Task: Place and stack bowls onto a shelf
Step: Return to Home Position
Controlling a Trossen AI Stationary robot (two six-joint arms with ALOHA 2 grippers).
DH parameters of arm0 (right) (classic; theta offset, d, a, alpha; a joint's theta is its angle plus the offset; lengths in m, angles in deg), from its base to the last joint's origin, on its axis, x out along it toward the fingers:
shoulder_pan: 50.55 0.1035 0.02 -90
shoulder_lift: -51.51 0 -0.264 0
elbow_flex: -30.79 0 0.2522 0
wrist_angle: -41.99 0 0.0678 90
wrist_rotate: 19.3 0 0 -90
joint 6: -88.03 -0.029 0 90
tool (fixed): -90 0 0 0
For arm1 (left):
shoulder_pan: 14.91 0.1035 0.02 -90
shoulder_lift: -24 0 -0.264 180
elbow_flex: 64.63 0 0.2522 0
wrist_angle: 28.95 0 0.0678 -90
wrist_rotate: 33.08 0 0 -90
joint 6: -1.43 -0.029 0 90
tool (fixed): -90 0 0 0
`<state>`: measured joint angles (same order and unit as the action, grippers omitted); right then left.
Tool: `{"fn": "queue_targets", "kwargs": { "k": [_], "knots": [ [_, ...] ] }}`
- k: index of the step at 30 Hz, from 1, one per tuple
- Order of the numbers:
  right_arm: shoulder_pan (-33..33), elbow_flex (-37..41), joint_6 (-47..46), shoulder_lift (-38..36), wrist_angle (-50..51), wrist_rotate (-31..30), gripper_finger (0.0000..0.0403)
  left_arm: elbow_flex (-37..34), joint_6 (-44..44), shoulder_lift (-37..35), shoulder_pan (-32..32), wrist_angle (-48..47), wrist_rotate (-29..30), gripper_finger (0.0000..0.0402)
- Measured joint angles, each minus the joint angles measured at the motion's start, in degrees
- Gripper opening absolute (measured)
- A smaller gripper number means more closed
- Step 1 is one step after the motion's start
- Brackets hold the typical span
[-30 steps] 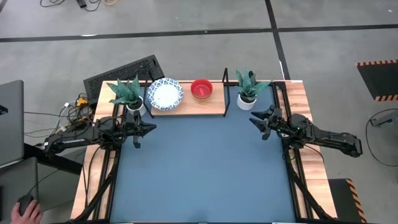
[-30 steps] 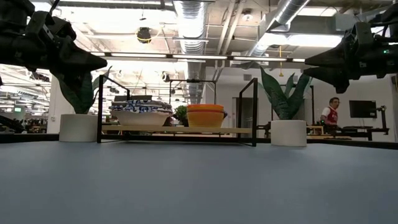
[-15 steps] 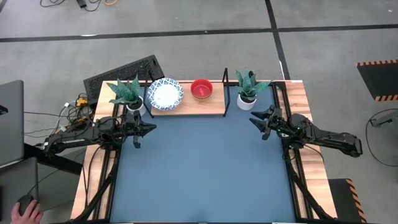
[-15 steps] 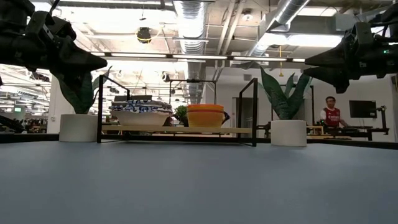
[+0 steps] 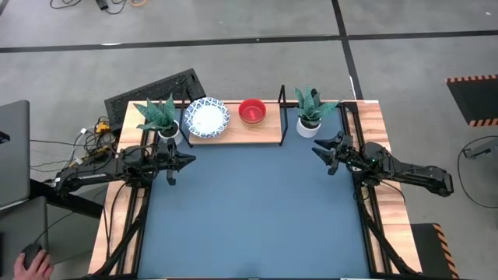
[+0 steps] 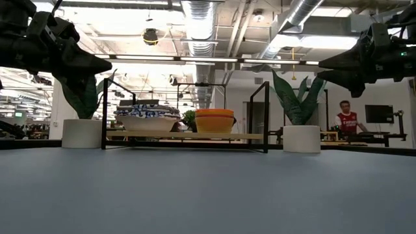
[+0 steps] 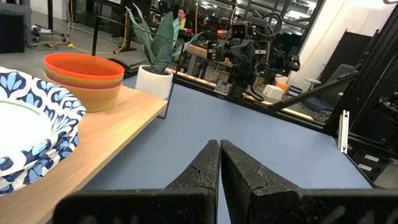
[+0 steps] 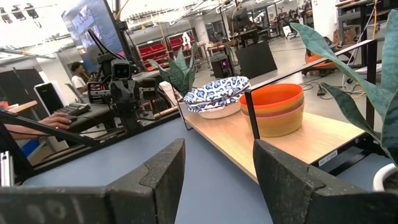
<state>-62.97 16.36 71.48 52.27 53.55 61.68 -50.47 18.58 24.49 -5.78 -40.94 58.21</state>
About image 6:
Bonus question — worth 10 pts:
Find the artificial plant in white pot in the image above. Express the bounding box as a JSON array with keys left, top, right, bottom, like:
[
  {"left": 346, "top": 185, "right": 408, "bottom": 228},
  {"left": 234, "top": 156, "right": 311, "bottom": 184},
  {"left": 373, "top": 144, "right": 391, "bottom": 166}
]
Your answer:
[
  {"left": 60, "top": 68, "right": 118, "bottom": 150},
  {"left": 271, "top": 68, "right": 328, "bottom": 154}
]

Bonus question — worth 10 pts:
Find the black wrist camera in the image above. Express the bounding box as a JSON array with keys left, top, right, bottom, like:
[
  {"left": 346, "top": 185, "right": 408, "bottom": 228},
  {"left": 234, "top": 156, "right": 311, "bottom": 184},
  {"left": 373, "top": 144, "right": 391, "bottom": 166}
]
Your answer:
[
  {"left": 368, "top": 22, "right": 391, "bottom": 49},
  {"left": 27, "top": 11, "right": 59, "bottom": 38}
]

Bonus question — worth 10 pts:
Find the black aluminium rig frame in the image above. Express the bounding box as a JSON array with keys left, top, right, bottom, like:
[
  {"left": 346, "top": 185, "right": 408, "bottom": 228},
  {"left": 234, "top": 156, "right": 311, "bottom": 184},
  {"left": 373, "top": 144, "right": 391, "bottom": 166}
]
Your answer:
[{"left": 0, "top": 138, "right": 416, "bottom": 157}]

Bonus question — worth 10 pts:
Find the person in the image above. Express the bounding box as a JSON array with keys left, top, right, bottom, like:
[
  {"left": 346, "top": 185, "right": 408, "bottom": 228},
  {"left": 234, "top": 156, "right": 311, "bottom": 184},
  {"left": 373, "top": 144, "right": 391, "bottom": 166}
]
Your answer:
[{"left": 333, "top": 99, "right": 370, "bottom": 135}]

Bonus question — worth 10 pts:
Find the yellow translucent plastic bowl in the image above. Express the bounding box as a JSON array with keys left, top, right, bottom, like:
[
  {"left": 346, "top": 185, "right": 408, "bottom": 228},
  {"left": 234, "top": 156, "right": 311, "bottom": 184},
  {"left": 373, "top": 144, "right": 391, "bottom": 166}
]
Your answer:
[{"left": 195, "top": 116, "right": 235, "bottom": 134}]

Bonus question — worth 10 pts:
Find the silver ventilation duct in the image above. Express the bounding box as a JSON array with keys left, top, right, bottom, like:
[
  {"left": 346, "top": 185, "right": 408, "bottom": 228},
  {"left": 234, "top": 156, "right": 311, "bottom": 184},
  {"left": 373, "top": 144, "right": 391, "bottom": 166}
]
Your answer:
[
  {"left": 258, "top": 0, "right": 326, "bottom": 61},
  {"left": 180, "top": 0, "right": 218, "bottom": 110}
]

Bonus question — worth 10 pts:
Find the overhead bar with light strips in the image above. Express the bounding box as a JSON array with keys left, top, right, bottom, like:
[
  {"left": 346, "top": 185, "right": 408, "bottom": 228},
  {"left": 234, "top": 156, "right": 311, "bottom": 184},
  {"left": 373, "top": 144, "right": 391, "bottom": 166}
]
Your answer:
[{"left": 94, "top": 54, "right": 321, "bottom": 66}]

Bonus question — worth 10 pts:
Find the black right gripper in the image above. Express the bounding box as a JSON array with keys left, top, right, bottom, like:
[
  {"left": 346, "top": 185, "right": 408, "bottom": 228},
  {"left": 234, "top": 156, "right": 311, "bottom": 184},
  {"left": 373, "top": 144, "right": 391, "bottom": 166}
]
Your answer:
[{"left": 317, "top": 43, "right": 416, "bottom": 98}]

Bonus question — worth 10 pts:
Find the wooden shelf with black frame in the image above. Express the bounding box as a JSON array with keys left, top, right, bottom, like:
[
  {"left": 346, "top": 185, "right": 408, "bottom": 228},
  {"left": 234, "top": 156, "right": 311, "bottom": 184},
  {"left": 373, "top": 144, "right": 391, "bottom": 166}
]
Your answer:
[{"left": 101, "top": 77, "right": 270, "bottom": 153}]

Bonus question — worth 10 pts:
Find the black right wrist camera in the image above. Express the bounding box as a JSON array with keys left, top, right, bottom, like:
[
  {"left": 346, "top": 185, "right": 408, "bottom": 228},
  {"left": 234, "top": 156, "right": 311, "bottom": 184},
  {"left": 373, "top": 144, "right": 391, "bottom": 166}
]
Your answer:
[{"left": 368, "top": 22, "right": 391, "bottom": 49}]

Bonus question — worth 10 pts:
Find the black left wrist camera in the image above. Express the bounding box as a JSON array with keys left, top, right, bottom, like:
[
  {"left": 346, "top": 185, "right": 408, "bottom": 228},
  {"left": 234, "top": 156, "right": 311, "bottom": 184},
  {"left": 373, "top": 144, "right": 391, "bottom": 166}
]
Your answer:
[{"left": 27, "top": 11, "right": 59, "bottom": 38}]

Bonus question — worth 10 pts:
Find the blue white patterned bowl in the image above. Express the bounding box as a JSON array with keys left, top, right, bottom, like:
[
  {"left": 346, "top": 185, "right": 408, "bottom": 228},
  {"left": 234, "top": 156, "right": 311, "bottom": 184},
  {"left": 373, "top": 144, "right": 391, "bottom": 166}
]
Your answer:
[
  {"left": 113, "top": 112, "right": 181, "bottom": 132},
  {"left": 114, "top": 109, "right": 181, "bottom": 114}
]

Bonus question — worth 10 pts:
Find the black monitor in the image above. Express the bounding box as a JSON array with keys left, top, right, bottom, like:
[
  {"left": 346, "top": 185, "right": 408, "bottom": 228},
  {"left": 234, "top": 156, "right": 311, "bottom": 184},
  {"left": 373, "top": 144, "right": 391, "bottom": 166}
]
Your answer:
[{"left": 364, "top": 104, "right": 395, "bottom": 124}]

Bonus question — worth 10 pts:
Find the red translucent plastic bowl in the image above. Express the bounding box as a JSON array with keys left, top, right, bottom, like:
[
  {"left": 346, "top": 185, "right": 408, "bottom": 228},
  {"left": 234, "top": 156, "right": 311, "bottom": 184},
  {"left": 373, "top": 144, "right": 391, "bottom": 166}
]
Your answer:
[{"left": 194, "top": 108, "right": 235, "bottom": 118}]

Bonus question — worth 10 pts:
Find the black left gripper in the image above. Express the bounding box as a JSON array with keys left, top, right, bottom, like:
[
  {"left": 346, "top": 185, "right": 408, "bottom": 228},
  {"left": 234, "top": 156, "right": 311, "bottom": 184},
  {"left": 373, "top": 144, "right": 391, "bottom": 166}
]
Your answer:
[{"left": 0, "top": 18, "right": 113, "bottom": 86}]

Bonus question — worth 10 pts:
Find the background black robot workstation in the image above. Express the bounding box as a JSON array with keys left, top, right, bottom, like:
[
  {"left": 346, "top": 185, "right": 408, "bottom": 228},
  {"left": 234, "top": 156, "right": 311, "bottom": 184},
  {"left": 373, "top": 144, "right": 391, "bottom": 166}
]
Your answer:
[{"left": 320, "top": 110, "right": 409, "bottom": 148}]

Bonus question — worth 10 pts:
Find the grey door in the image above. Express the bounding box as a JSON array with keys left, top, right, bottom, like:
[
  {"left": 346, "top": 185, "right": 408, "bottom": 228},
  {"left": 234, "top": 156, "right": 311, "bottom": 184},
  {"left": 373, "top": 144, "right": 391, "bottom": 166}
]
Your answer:
[{"left": 242, "top": 101, "right": 270, "bottom": 136}]

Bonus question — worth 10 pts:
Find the round black overhead camera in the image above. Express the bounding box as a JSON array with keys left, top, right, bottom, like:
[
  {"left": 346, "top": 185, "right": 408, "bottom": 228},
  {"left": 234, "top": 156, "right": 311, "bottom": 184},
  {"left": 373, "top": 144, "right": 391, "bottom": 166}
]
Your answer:
[{"left": 142, "top": 28, "right": 159, "bottom": 46}]

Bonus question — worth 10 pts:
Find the background green plant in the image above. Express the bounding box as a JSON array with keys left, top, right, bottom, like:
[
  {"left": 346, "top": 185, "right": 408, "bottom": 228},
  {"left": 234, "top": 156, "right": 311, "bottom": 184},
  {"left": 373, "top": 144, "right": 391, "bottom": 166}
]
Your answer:
[{"left": 181, "top": 109, "right": 198, "bottom": 133}]

